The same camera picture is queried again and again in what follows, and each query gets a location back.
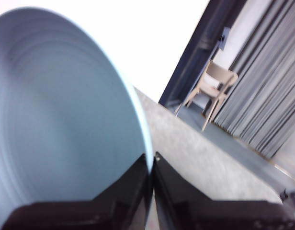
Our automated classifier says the blue-grey wall box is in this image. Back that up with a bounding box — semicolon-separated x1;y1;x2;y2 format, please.
215;26;231;51

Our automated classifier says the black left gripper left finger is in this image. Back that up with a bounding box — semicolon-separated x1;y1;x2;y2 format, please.
1;152;153;230

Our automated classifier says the light blue plate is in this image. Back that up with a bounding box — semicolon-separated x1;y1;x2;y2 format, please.
0;7;155;222

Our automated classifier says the grey pleated curtain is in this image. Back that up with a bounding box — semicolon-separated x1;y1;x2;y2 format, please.
210;0;295;161

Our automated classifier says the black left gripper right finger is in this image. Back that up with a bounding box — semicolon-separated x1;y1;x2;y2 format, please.
153;151;295;230

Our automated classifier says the dark door frame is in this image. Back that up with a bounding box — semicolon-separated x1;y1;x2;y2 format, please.
158;0;245;106

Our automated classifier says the beige plastic chair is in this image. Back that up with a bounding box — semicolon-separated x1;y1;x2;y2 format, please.
174;59;239;132

